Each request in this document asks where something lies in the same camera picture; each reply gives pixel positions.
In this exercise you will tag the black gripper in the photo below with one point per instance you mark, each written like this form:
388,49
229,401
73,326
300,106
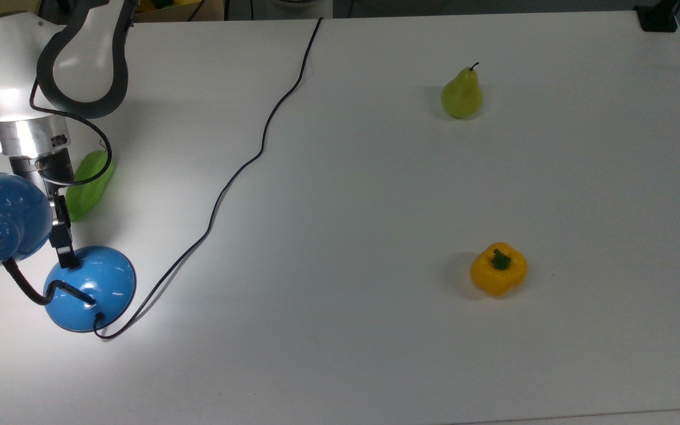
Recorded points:
24,168

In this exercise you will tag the blue desk lamp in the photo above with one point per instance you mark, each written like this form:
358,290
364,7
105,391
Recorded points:
98,277

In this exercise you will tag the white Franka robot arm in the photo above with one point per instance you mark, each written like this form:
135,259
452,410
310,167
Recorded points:
9,71

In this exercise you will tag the light green gourd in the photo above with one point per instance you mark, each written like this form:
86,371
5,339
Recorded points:
89,195

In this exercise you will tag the brown cardboard box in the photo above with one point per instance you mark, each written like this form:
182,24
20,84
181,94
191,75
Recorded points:
198,10

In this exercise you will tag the green pear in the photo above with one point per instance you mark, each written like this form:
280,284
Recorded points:
461,97

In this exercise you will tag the yellow bell pepper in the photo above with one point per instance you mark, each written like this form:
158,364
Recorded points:
498,271

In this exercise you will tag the black table clamp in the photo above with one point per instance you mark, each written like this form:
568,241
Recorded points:
657,18

